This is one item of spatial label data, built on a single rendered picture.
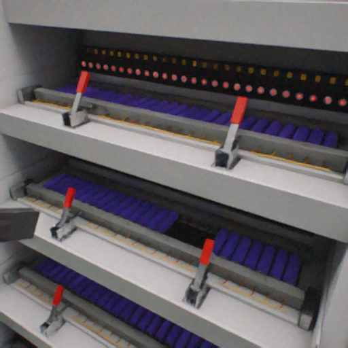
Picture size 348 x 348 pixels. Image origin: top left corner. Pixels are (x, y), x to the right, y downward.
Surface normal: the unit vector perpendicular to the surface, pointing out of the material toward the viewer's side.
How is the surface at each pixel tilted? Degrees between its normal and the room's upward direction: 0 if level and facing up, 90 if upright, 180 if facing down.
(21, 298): 20
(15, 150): 90
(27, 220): 90
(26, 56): 90
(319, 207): 110
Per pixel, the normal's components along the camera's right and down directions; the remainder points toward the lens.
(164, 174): -0.49, 0.43
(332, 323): -0.45, 0.11
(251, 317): 0.01, -0.86
